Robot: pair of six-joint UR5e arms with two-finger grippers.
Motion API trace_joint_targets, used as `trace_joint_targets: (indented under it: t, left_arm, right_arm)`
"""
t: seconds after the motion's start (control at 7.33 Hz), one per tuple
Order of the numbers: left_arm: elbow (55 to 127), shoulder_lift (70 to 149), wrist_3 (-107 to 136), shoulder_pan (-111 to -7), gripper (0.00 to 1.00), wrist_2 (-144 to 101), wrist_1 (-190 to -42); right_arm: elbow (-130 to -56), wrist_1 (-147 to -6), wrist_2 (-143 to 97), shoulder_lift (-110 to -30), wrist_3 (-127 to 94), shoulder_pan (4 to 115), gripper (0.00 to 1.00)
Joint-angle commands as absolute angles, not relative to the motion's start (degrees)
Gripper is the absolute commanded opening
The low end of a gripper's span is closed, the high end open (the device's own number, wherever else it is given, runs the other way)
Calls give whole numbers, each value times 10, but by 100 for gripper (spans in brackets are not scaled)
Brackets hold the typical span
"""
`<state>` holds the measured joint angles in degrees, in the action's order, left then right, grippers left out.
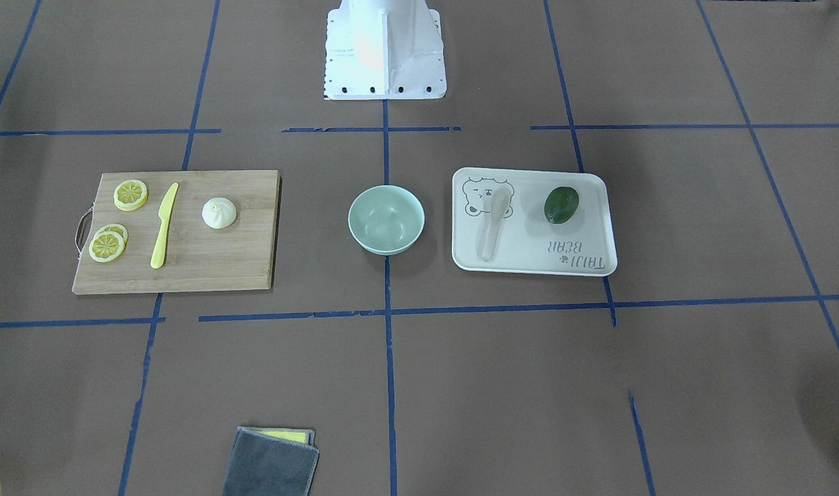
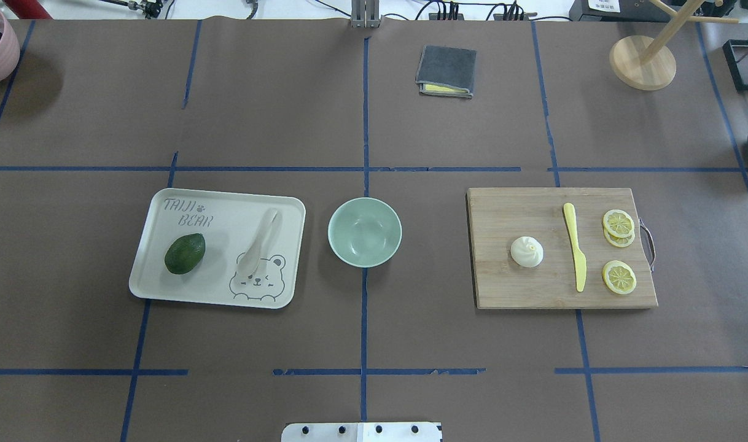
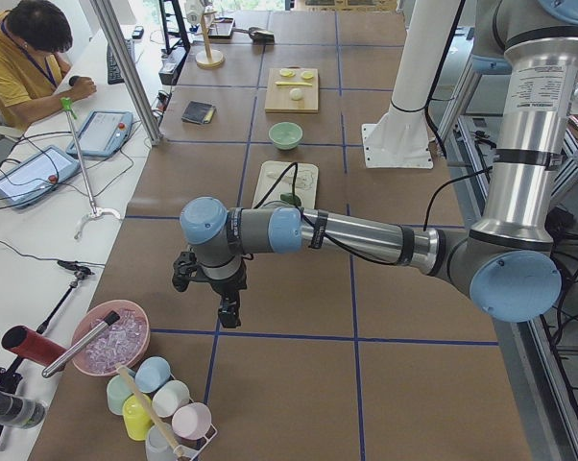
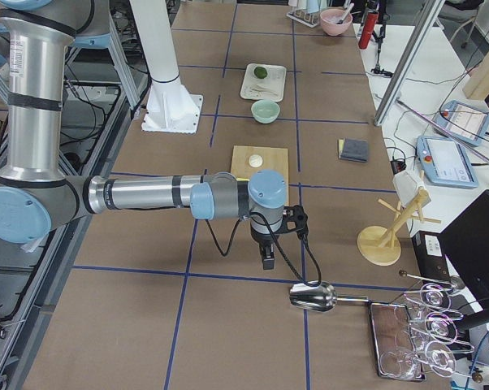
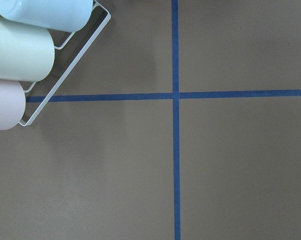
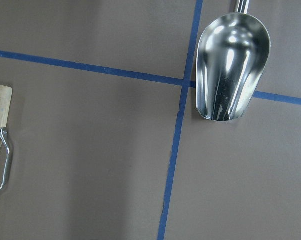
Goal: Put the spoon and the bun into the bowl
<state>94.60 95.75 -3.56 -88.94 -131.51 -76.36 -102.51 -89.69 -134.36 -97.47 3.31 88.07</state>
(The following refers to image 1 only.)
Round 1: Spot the light green bowl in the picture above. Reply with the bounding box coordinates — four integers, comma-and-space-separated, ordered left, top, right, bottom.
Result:
347, 185, 426, 256

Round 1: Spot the white steamed bun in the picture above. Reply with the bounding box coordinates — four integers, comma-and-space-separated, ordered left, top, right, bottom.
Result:
201, 197, 238, 229

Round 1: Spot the white bear tray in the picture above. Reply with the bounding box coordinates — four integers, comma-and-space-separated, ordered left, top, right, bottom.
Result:
451, 167, 618, 277

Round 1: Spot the dark green avocado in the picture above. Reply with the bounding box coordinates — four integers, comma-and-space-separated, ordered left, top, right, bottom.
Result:
543, 186, 580, 224

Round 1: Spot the yellow sponge under cloth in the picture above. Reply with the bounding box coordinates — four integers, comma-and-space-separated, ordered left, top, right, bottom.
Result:
253, 428, 315, 446

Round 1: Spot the bamboo cutting board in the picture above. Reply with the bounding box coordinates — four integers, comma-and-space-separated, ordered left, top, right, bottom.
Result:
72, 170, 280, 295

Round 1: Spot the yellow plastic knife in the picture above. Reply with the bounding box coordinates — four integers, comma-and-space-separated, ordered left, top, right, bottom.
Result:
149, 183, 179, 269

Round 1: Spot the single lemon slice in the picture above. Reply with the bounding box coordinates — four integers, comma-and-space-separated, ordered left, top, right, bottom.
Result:
113, 179, 148, 211

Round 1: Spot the lower stacked lemon slice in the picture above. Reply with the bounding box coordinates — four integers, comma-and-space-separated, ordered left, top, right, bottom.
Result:
98, 223, 129, 244

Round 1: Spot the stacked lemon slice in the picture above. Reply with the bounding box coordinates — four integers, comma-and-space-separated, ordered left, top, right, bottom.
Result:
98, 223, 129, 244
89, 230, 126, 263

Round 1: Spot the upper stacked lemon slice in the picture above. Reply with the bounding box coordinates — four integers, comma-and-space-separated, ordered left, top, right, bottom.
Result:
89, 230, 126, 263

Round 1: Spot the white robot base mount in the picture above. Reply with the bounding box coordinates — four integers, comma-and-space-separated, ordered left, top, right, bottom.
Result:
323, 1, 448, 101

